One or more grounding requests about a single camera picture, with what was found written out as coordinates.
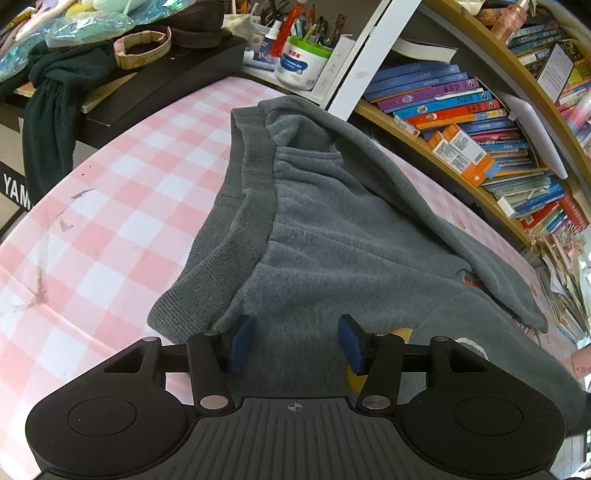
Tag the dark green garment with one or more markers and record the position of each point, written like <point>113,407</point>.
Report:
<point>51,101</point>

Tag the grey sweatshirt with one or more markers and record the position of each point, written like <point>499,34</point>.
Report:
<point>341,230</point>

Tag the dark maroon cloth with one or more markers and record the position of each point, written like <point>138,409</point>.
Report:
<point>198,23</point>

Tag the pile of magazines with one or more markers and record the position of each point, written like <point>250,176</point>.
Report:
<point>565,286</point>

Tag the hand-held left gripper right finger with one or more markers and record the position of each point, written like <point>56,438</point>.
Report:
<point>351,344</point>

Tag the pink checkered tablecloth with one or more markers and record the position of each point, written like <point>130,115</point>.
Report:
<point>138,184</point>

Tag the white shelf post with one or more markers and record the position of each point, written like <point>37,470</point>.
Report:
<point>369,55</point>

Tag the white carton box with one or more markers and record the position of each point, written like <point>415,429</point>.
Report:
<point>333,69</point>

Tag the stack of colourful books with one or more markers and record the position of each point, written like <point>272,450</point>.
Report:
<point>466,115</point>

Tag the pink bottle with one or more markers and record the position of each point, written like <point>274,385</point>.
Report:
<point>510,16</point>

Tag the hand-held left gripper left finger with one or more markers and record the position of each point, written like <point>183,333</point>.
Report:
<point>240,344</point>

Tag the row of upright books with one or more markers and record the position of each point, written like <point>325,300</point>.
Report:
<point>554,60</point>

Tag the wooden bookshelf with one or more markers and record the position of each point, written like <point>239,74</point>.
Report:
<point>452,157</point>

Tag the bunch of pens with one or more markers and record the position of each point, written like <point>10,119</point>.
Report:
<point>304,25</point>

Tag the iridescent plastic bag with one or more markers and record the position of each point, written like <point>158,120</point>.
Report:
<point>87,23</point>

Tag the white spray bottle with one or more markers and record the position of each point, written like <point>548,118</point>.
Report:
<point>265,41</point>

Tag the black digital piano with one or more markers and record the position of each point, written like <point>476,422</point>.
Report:
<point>194,69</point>

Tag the wooden board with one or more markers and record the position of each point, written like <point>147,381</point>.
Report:
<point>108,94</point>

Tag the white paper sheet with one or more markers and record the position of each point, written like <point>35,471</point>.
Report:
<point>531,129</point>

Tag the white jar with green rim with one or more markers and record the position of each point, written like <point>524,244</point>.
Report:
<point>300,64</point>

